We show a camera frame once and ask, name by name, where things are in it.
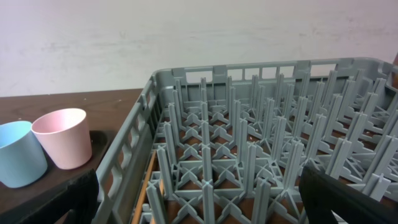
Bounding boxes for dark brown serving tray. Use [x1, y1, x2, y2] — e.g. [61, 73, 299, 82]
[1, 131, 114, 223]

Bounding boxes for pink cup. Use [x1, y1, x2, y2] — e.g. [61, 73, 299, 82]
[31, 108, 92, 170]

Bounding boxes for grey dishwasher rack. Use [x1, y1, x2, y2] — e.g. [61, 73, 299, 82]
[93, 58, 397, 223]

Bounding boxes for wooden chopstick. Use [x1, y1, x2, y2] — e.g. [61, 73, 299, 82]
[131, 151, 157, 224]
[147, 180, 166, 224]

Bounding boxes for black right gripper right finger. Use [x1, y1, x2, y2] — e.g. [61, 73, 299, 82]
[299, 166, 397, 224]

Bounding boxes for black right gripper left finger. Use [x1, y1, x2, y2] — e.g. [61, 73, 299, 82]
[18, 169, 99, 224]

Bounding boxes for light blue cup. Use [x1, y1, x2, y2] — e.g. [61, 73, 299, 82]
[1, 121, 47, 189]

